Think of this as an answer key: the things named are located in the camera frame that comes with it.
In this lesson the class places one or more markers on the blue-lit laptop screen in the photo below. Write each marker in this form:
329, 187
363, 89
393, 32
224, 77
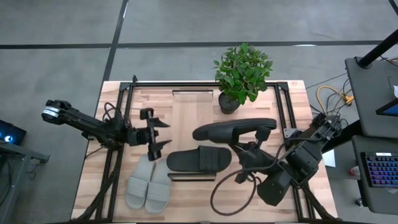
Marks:
390, 109

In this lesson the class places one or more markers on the white paper sheet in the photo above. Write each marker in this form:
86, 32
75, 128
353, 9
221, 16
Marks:
329, 158

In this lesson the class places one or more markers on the black slide sandal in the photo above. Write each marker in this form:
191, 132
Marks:
186, 160
217, 130

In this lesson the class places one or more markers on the silver frame bracket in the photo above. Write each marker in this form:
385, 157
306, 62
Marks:
288, 132

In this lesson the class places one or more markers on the grey slide sandal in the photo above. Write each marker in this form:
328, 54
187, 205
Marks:
136, 189
158, 193

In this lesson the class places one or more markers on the black desk support beam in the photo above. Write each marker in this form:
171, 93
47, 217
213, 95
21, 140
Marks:
345, 135

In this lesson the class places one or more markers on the green plant in black pot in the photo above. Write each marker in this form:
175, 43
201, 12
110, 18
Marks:
242, 71

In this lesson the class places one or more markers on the black aluminium table frame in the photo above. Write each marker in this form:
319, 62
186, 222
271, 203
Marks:
171, 84

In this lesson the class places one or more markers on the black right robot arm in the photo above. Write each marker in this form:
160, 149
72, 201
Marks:
304, 158

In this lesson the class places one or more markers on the black round post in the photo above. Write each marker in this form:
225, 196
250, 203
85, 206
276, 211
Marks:
376, 46

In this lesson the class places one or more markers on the black computer tower blue lights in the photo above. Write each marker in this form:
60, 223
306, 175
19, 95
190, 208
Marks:
12, 133

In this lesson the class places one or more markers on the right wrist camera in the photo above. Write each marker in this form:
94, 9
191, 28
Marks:
242, 178

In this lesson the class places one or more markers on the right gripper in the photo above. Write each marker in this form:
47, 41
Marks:
258, 161

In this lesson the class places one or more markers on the red drink bottle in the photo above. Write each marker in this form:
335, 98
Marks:
354, 171

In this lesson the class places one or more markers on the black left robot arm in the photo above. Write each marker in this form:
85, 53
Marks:
81, 121

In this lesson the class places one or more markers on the grey desk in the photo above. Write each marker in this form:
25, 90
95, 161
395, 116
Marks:
379, 202
367, 93

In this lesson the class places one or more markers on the backlit black keyboard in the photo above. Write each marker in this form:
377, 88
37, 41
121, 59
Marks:
382, 169

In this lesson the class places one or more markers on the grey metal stand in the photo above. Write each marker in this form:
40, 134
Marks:
25, 152

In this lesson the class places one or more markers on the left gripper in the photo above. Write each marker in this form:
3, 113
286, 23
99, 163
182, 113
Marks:
140, 137

